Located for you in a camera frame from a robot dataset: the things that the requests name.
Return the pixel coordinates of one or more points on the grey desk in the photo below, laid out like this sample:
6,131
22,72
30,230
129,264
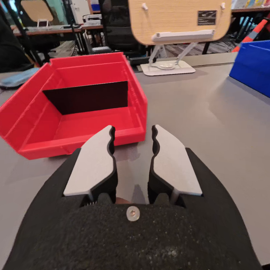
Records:
211,126

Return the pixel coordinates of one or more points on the white box device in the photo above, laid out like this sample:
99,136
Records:
91,20

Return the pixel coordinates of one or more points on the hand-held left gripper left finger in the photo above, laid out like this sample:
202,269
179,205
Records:
90,164

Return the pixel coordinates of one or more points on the small wooden board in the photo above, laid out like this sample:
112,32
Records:
35,9

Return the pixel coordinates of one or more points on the blue cloth pouch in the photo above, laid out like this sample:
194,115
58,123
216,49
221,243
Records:
16,78

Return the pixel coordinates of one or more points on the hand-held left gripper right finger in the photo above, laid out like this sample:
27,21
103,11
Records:
175,166

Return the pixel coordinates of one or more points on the wooden background table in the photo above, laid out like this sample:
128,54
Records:
52,31

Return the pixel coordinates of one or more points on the blue plastic bin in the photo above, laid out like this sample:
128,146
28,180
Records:
253,65

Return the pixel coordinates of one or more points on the wooden board on white stand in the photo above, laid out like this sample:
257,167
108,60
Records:
168,16

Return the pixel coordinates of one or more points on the orange traffic cone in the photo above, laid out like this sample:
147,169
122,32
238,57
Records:
258,29

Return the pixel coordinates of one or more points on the black bin divider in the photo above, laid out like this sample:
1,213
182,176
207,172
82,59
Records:
88,97

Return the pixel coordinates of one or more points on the black office chair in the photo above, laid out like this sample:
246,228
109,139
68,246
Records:
118,31

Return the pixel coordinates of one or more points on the red plastic bin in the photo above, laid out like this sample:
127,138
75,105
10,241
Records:
95,123

